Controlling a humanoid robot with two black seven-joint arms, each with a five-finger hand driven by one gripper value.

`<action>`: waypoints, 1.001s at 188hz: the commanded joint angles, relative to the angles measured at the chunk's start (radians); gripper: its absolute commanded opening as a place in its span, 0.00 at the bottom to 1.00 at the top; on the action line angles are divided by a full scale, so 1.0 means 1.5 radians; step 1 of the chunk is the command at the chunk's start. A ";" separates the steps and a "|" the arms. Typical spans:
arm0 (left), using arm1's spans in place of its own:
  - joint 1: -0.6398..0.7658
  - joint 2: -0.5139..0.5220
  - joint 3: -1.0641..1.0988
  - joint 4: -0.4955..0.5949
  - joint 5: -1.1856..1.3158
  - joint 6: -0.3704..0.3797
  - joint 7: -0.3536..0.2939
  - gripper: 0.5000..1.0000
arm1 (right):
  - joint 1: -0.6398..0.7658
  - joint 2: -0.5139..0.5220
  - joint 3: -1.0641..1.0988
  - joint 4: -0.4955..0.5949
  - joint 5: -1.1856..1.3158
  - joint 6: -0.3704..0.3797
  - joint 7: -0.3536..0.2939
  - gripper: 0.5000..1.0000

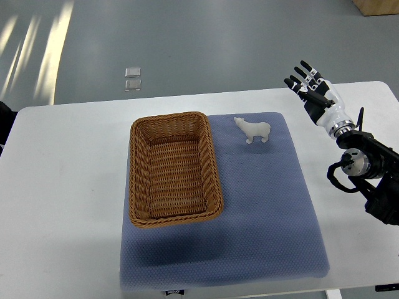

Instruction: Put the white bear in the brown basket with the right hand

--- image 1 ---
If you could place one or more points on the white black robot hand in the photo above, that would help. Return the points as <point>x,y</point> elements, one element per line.
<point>322,101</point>

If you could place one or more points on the white toy bear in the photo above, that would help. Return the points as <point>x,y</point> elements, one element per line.
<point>251,130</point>

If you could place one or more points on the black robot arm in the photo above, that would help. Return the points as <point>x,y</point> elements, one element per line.
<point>369,167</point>

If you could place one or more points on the brown wicker basket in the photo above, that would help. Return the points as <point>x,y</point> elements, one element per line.
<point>173,173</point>

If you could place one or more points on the wooden box corner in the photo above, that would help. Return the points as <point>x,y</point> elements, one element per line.
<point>377,7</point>

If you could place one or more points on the blue textured mat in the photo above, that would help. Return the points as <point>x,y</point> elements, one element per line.
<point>268,229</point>

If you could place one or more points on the lower metal floor plate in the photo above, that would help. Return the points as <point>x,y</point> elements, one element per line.
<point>134,84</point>

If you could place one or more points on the metal floor plate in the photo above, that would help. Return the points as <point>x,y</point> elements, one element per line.
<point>132,72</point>
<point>134,84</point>

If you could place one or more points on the upper metal floor plate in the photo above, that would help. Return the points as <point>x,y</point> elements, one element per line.
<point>132,72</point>

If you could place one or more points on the black table control panel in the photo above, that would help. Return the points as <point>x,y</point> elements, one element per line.
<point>387,287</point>

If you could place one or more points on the black label under table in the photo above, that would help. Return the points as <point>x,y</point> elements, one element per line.
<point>174,292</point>

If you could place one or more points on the black object at left edge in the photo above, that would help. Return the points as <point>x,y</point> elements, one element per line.
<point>7,119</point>

